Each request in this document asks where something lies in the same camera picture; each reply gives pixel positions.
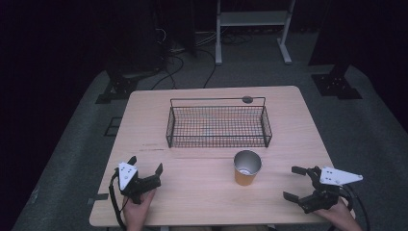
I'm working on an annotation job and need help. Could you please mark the person's right hand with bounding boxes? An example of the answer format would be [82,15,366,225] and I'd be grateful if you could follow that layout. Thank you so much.
[315,197,364,231]

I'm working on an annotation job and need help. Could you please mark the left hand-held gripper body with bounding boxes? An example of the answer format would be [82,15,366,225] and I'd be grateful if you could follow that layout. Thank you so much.
[117,161,163,205]

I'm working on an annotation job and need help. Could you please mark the black wire basket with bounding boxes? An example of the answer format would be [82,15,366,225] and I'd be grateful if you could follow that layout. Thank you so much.
[165,95,273,149]

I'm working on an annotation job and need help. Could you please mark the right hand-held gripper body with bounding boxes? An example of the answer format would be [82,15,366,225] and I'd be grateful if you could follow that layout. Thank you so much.
[299,166,365,215]

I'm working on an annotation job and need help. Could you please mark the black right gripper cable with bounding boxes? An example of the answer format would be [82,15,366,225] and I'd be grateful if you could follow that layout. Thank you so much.
[339,184,371,231]

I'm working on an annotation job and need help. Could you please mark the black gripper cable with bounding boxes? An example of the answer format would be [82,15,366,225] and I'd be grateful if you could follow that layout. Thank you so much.
[108,170,128,231]
[339,184,371,231]

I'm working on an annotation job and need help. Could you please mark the person's left hand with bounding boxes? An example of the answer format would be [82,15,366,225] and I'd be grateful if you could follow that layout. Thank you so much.
[122,189,157,231]

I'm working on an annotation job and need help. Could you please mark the white floor cables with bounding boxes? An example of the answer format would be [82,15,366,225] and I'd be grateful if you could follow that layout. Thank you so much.
[156,27,219,55]

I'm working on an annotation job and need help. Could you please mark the black stand base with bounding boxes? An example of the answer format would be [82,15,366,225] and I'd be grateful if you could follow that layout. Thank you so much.
[310,62,364,101]
[94,68,162,106]

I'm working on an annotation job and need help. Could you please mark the grey tape strip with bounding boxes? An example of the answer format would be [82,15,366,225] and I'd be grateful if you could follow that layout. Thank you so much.
[87,192,110,206]

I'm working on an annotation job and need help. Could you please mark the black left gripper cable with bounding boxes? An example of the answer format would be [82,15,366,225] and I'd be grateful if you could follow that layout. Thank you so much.
[108,170,128,231]

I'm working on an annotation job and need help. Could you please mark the orange paper cup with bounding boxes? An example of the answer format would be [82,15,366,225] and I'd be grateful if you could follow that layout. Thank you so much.
[233,149,264,188]

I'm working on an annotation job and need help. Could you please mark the black floor cable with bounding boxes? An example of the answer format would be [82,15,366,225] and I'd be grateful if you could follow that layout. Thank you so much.
[149,54,186,91]
[195,47,217,90]

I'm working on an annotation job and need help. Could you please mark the white metal stand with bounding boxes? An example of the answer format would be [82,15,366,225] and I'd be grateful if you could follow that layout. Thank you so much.
[215,0,297,66]

